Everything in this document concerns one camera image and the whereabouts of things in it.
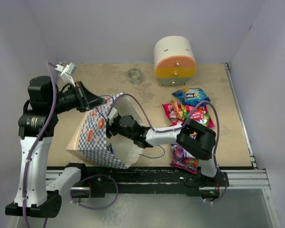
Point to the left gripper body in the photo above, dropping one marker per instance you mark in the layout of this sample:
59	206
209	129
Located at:
74	98

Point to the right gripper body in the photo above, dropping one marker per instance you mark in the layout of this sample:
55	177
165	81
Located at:
115	127

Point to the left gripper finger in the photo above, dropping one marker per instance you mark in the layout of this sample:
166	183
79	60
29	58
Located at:
89	96
95	101

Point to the blue m&m's packet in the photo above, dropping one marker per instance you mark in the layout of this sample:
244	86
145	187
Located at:
110	148

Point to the checkered paper bag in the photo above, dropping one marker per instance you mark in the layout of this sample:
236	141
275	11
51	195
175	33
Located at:
89	141

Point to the purple snack packet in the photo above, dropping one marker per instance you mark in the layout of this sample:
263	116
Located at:
183	160

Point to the pink REAL crisps bag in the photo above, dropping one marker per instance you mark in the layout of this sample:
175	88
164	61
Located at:
170	113

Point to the blue snack bag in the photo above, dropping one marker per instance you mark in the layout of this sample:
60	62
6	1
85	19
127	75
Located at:
191	96

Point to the red small candy packet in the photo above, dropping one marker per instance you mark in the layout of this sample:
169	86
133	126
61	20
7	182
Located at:
196	116

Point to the green Fox's candy bag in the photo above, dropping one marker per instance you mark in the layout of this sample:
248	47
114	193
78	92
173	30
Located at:
205	121

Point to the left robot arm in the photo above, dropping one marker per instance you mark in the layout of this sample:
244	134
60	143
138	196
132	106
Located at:
36	130

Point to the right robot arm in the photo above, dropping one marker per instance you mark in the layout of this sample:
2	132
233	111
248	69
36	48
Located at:
200	141

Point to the white mini drawer cabinet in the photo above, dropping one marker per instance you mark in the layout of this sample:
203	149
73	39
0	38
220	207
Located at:
174	62

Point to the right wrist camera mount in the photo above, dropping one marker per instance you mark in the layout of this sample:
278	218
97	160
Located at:
112	115

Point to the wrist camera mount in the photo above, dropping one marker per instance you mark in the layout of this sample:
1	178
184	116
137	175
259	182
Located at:
66	73
112	115

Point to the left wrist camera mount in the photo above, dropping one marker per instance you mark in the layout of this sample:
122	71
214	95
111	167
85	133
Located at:
66	73

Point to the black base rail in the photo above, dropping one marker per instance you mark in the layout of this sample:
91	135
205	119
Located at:
97	181

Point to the aluminium frame rail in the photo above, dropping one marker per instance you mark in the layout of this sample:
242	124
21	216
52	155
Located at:
238	179

